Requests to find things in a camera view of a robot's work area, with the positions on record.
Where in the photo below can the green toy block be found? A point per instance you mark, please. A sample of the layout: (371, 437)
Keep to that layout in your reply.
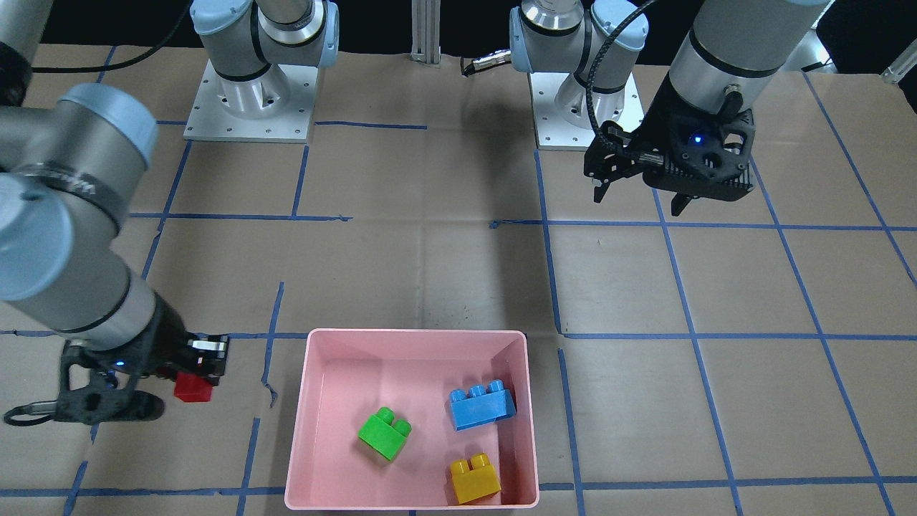
(385, 433)

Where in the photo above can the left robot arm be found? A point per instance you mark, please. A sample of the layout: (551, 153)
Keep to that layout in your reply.
(741, 44)

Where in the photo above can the pink plastic box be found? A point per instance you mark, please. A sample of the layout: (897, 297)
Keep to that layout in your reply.
(348, 374)

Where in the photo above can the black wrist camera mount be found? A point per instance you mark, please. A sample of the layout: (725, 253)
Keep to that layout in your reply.
(703, 156)

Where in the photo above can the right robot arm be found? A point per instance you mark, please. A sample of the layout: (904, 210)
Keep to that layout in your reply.
(70, 171)

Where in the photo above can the aluminium frame post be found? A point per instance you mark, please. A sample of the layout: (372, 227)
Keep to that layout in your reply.
(425, 45)

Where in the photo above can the blue toy block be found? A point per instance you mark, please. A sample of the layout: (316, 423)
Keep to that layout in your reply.
(481, 404)

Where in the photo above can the red toy block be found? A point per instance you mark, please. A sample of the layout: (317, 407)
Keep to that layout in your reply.
(191, 388)

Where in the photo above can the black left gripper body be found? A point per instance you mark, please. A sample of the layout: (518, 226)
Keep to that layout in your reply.
(656, 123)

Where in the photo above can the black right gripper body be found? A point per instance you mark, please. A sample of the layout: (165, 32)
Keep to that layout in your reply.
(167, 337)

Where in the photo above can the yellow toy block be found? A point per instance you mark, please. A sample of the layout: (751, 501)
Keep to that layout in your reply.
(474, 479)

